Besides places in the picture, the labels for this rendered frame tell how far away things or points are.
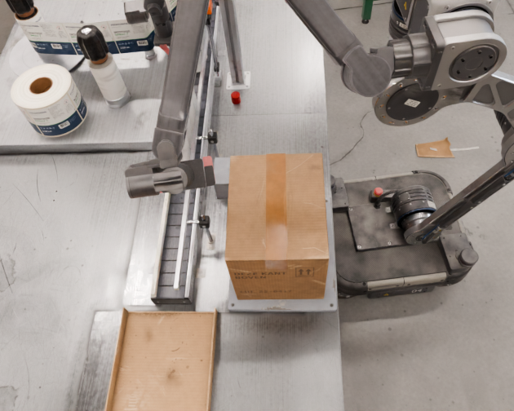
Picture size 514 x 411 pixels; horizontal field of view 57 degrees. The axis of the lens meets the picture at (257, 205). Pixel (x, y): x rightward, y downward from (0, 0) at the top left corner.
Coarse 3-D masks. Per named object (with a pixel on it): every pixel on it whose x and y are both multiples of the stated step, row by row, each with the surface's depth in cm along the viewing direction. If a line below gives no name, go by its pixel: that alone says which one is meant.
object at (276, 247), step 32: (256, 160) 124; (288, 160) 123; (320, 160) 122; (256, 192) 119; (288, 192) 118; (320, 192) 117; (256, 224) 114; (288, 224) 113; (320, 224) 113; (256, 256) 110; (288, 256) 109; (320, 256) 109; (256, 288) 125; (288, 288) 124; (320, 288) 124
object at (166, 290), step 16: (208, 48) 182; (208, 64) 177; (208, 80) 177; (192, 192) 149; (176, 208) 146; (192, 208) 146; (176, 224) 143; (192, 224) 143; (176, 240) 141; (176, 256) 138; (160, 272) 136; (160, 288) 133
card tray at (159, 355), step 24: (144, 312) 135; (168, 312) 134; (192, 312) 134; (216, 312) 132; (120, 336) 129; (144, 336) 131; (168, 336) 131; (192, 336) 130; (120, 360) 129; (144, 360) 128; (168, 360) 128; (192, 360) 127; (120, 384) 125; (144, 384) 125; (168, 384) 124; (192, 384) 124; (120, 408) 122; (144, 408) 122; (168, 408) 122; (192, 408) 121
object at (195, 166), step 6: (180, 162) 107; (186, 162) 107; (192, 162) 107; (198, 162) 107; (192, 168) 107; (198, 168) 107; (192, 174) 105; (198, 174) 108; (204, 174) 108; (192, 180) 105; (198, 180) 108; (204, 180) 108; (192, 186) 108; (198, 186) 108; (204, 186) 108
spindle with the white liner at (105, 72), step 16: (80, 32) 146; (96, 32) 146; (80, 48) 149; (96, 48) 148; (96, 64) 154; (112, 64) 156; (96, 80) 160; (112, 80) 160; (112, 96) 165; (128, 96) 171
